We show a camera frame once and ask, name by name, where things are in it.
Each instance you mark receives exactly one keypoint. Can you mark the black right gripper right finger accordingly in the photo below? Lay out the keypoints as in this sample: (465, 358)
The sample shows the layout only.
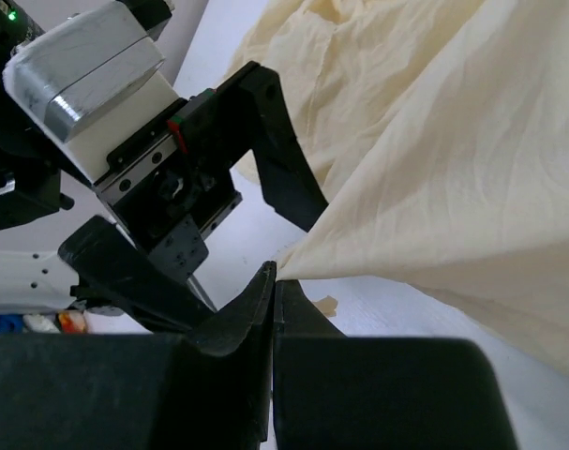
(332, 391)

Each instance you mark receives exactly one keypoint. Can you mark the cream yellow jacket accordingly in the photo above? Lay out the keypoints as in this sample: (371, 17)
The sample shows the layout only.
(439, 134)

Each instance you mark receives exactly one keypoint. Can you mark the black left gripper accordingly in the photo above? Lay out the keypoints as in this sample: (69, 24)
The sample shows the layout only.
(168, 197)

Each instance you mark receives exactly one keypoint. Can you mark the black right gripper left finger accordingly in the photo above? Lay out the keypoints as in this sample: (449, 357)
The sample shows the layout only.
(207, 389)

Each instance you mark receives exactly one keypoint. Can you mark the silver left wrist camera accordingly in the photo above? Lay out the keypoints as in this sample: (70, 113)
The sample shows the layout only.
(93, 81)

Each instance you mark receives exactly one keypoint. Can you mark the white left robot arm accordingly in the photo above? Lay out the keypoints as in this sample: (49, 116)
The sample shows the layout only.
(31, 165)

